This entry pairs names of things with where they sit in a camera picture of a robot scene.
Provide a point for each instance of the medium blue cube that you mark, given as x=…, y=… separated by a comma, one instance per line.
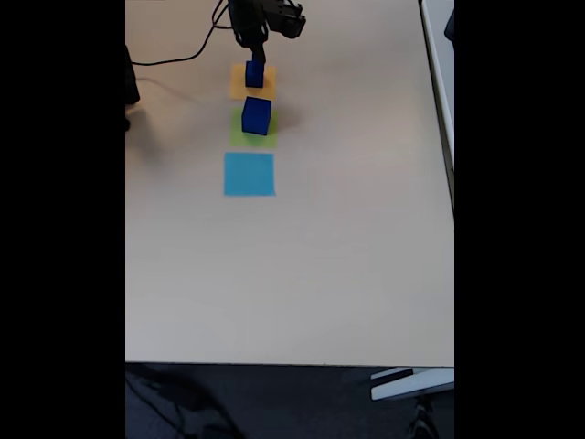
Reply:
x=254, y=78

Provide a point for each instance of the large blue cube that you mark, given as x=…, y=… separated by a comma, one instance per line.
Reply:
x=256, y=116

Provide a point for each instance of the orange paper square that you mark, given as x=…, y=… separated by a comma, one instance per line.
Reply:
x=237, y=89

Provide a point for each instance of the green paper square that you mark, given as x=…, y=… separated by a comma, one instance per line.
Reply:
x=235, y=137

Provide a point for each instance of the light blue paper square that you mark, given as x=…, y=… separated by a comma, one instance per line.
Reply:
x=249, y=174

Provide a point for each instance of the white neighbouring table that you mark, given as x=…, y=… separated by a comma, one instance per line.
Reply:
x=439, y=46

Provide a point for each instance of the dark blue object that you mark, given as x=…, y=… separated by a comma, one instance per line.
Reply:
x=450, y=25

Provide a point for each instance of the white table foot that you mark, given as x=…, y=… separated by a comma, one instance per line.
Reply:
x=411, y=386

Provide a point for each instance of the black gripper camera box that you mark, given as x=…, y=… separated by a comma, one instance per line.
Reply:
x=288, y=18

